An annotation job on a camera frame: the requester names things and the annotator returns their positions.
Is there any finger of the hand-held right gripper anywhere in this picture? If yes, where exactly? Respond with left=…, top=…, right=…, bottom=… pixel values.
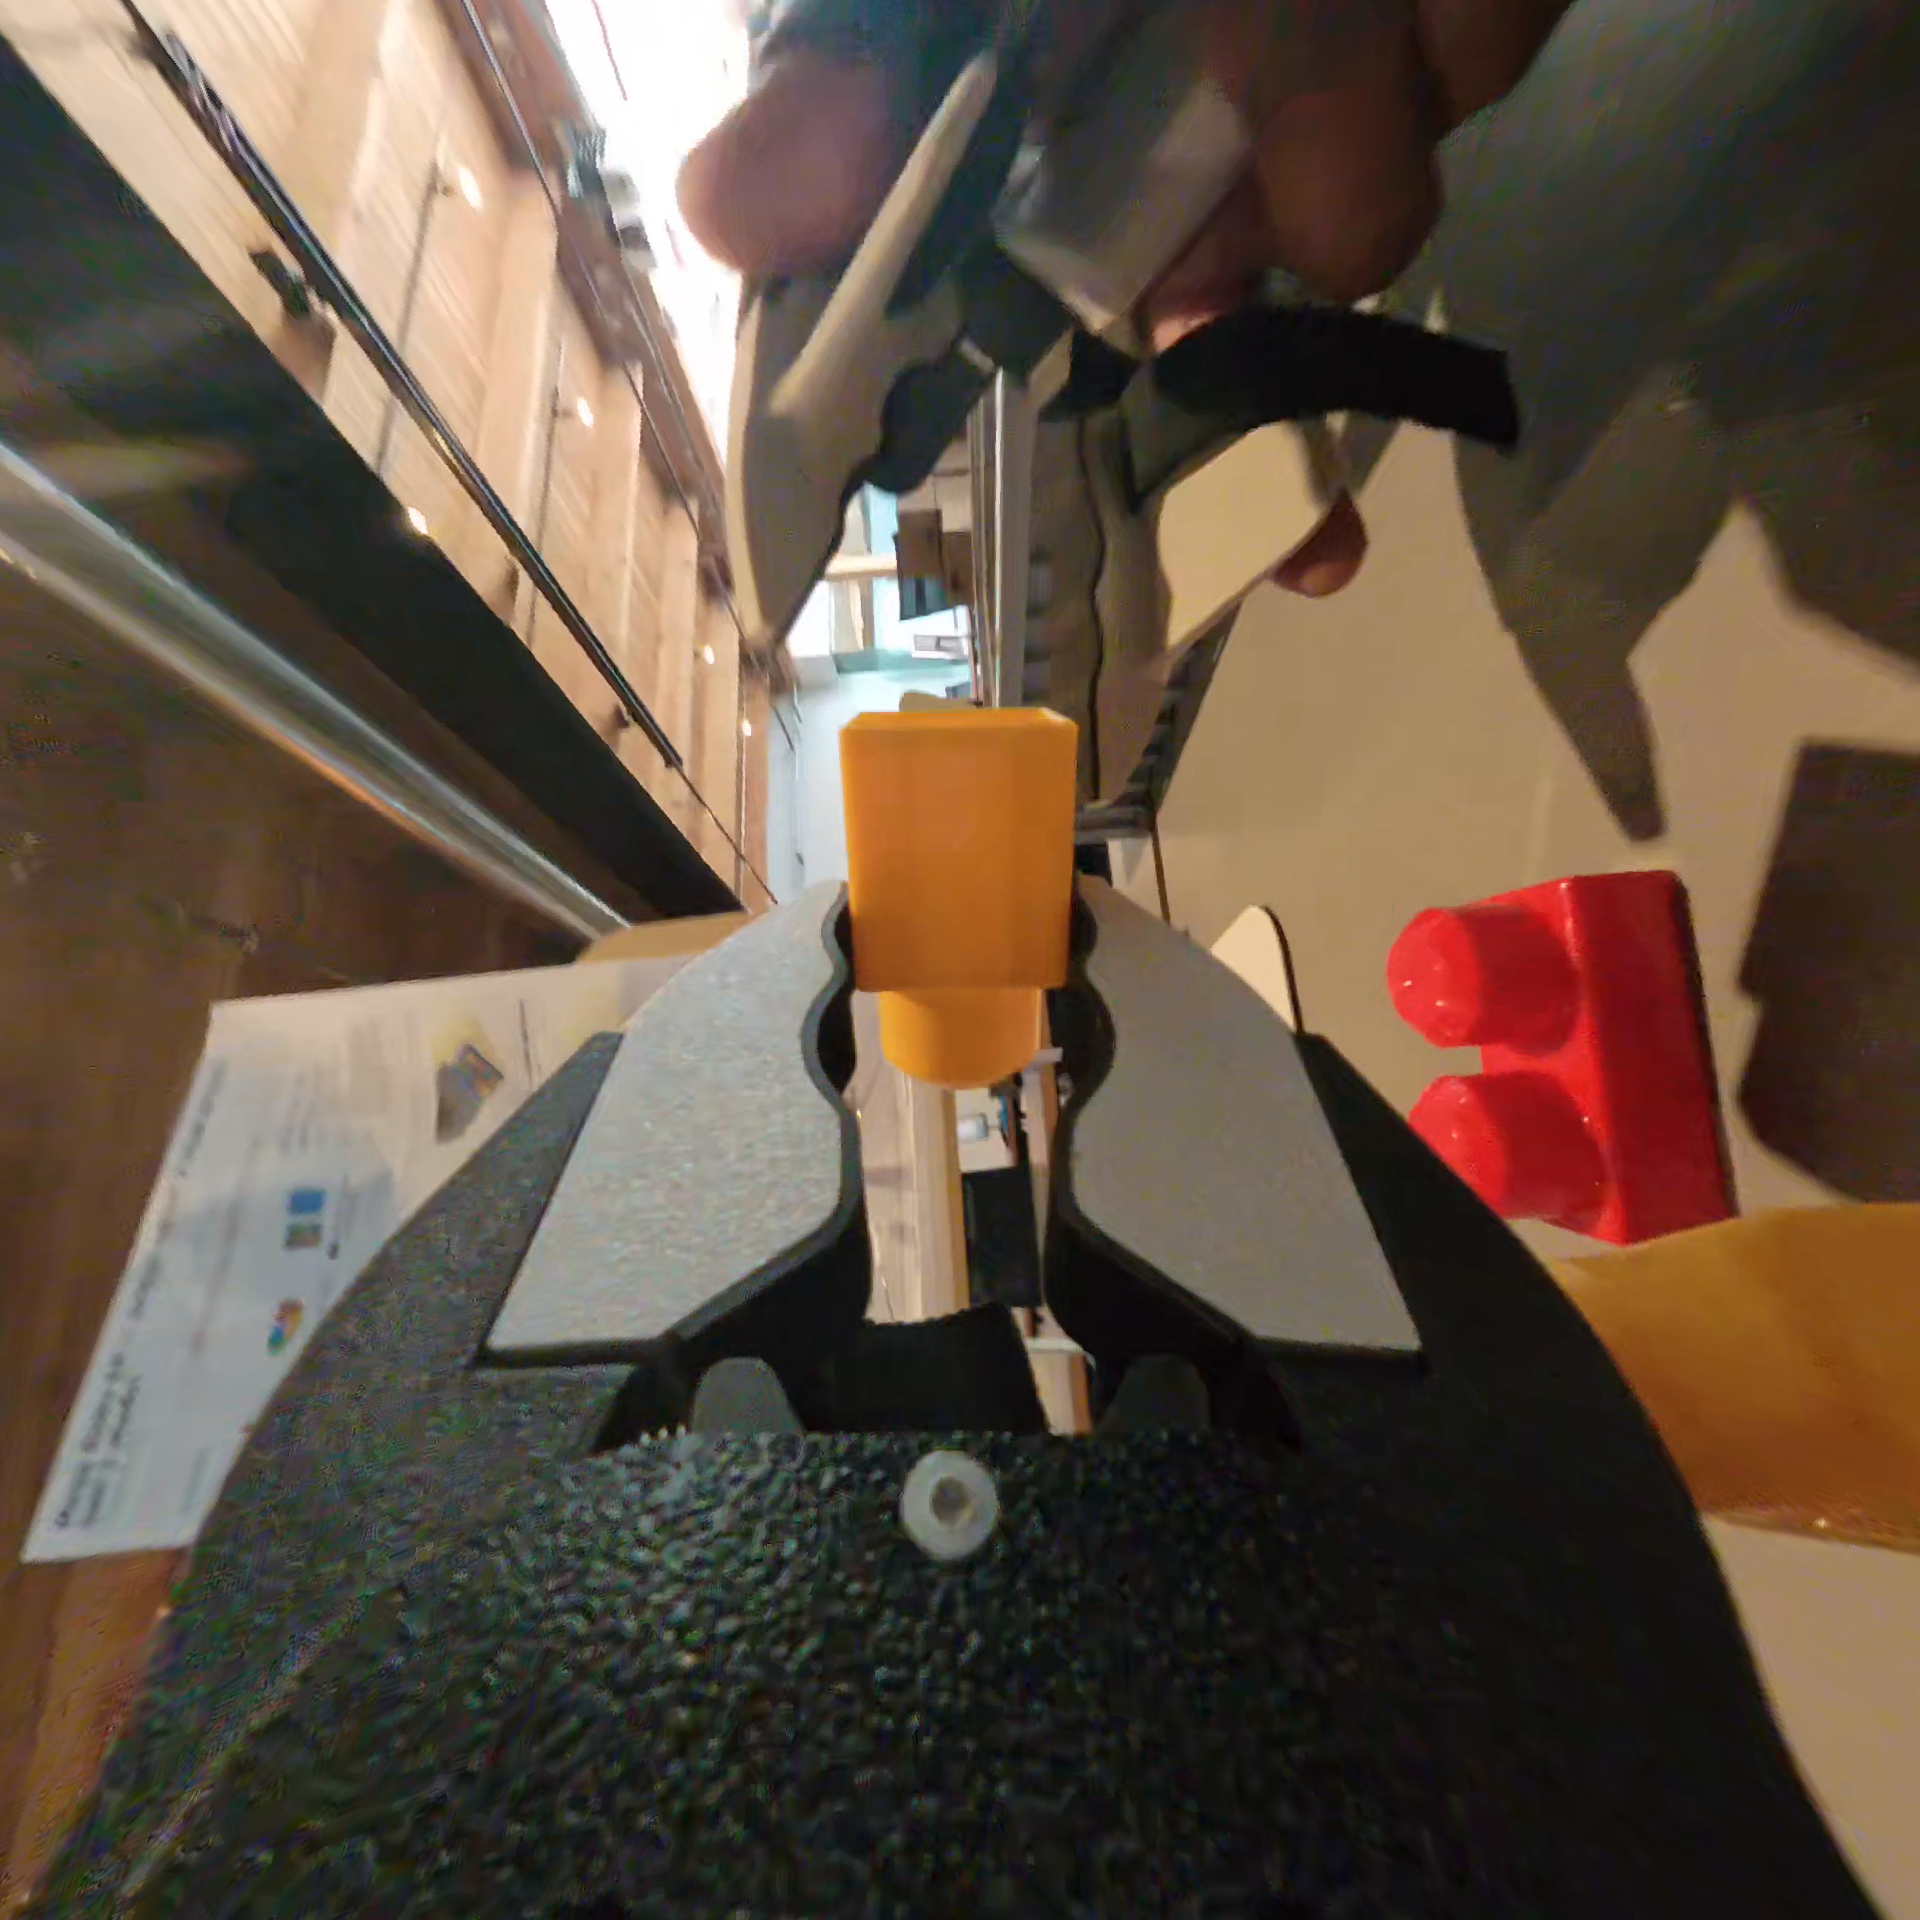
left=726, top=59, right=999, bottom=649
left=1073, top=406, right=1361, bottom=810

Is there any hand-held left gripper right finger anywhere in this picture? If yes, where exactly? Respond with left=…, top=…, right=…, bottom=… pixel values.
left=1045, top=872, right=1426, bottom=1363

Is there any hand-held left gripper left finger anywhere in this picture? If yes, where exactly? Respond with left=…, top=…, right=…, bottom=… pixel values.
left=481, top=879, right=873, bottom=1368

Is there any yellow single-stud block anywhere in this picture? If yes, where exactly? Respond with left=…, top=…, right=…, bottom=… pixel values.
left=1546, top=1203, right=1920, bottom=1554
left=837, top=709, right=1082, bottom=1086

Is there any red two-stud block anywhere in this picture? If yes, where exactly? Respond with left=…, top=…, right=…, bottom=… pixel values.
left=1383, top=871, right=1741, bottom=1248

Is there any person's right hand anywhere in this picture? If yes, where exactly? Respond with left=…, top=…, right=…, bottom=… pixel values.
left=674, top=0, right=1578, bottom=601

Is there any instruction poster board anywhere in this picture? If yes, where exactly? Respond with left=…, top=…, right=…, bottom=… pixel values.
left=24, top=907, right=752, bottom=1565

